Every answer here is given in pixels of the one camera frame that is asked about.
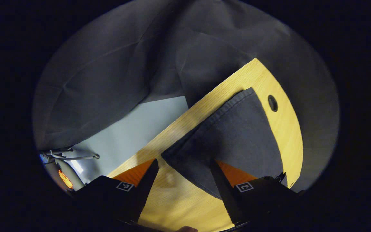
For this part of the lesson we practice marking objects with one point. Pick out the black backdrop cloth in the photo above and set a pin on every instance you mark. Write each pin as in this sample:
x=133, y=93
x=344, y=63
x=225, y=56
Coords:
x=124, y=64

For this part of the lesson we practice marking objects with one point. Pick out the dark grey jeans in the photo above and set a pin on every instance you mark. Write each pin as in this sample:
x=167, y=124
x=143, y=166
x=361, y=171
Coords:
x=237, y=135

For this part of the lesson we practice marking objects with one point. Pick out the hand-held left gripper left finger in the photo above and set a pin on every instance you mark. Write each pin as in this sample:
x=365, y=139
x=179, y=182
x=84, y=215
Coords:
x=145, y=190

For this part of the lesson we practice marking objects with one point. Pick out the grey metal stand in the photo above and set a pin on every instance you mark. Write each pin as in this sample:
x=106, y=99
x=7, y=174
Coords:
x=76, y=158

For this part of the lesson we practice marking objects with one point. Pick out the orange object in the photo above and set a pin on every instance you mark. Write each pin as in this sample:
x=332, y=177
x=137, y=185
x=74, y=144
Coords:
x=65, y=179

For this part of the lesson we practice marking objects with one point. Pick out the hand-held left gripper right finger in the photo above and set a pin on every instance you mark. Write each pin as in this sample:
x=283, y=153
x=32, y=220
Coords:
x=224, y=190

